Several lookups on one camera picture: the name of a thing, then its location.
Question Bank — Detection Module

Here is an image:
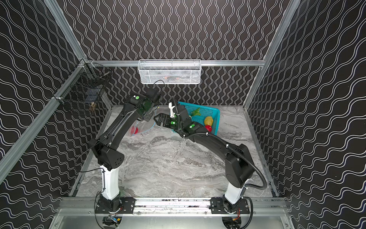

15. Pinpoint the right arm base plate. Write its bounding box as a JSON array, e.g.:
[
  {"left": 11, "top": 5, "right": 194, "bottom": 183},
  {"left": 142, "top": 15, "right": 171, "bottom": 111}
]
[{"left": 209, "top": 197, "right": 250, "bottom": 214}]

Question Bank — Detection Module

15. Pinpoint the teal plastic basket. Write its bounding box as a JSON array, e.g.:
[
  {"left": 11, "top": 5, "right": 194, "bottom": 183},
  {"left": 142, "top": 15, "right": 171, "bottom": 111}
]
[{"left": 178, "top": 102, "right": 220, "bottom": 135}]

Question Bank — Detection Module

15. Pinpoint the dark red apple toy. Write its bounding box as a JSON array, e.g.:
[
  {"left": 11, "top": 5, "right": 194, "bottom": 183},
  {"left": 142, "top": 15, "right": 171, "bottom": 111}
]
[{"left": 130, "top": 127, "right": 139, "bottom": 136}]

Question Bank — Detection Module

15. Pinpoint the green leafy vegetable toy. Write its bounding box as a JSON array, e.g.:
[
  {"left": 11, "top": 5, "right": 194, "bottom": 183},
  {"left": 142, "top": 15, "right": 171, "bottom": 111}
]
[{"left": 191, "top": 108, "right": 201, "bottom": 116}]

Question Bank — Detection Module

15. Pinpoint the clear zip top bag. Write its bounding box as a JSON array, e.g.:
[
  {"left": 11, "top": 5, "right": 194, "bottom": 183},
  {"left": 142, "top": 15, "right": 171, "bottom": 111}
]
[{"left": 127, "top": 119, "right": 155, "bottom": 136}]

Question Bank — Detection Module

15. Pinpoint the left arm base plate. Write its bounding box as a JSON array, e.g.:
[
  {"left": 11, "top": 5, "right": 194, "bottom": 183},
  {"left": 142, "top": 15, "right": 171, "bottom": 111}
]
[{"left": 95, "top": 196, "right": 136, "bottom": 214}]

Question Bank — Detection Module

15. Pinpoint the yellow potato toy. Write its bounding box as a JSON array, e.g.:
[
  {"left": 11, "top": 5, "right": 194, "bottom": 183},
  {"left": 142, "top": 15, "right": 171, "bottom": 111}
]
[{"left": 204, "top": 116, "right": 214, "bottom": 126}]

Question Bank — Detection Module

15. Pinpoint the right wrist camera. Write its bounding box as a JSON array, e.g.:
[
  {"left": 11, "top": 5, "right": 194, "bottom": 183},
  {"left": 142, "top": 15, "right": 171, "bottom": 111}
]
[{"left": 168, "top": 102, "right": 175, "bottom": 118}]

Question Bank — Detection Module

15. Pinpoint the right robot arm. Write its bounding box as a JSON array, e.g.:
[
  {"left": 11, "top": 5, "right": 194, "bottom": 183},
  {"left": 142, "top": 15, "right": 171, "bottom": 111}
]
[{"left": 153, "top": 113, "right": 267, "bottom": 213}]

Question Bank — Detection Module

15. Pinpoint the clear wall basket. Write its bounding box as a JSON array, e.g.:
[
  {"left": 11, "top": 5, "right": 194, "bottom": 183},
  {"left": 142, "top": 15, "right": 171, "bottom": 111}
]
[{"left": 138, "top": 59, "right": 202, "bottom": 85}]

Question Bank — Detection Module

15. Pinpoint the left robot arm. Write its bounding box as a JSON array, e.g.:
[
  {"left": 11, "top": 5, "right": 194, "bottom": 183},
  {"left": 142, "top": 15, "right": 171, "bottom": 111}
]
[{"left": 89, "top": 88, "right": 161, "bottom": 213}]

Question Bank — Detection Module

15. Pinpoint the aluminium front rail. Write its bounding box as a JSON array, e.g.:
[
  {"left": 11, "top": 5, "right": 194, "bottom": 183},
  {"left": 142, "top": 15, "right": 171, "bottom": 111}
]
[{"left": 50, "top": 197, "right": 294, "bottom": 229}]

